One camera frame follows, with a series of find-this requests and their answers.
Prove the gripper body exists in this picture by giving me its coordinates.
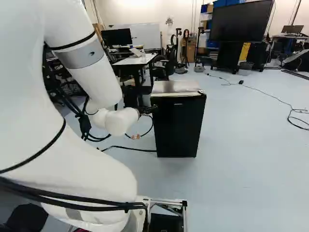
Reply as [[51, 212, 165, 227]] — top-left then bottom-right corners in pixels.
[[137, 104, 159, 116]]

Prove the black mini fridge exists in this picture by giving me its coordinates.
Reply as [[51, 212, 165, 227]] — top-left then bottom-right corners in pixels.
[[150, 80, 207, 159]]

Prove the black office chair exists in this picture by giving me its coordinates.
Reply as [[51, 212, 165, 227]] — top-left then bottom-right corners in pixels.
[[152, 44, 178, 81]]

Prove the grey top desk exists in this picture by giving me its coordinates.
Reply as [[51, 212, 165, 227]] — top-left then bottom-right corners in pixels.
[[111, 52, 158, 108]]

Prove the white board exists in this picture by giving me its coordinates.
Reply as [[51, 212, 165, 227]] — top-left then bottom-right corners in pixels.
[[110, 22, 161, 50]]

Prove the black computer monitor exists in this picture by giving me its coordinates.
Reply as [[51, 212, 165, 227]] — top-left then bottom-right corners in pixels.
[[100, 28, 133, 47]]

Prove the large black screen on stand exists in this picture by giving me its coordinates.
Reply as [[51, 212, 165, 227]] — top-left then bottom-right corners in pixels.
[[208, 0, 276, 75]]

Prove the black floor cable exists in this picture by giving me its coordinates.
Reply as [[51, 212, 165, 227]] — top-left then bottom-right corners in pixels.
[[207, 72, 309, 131]]

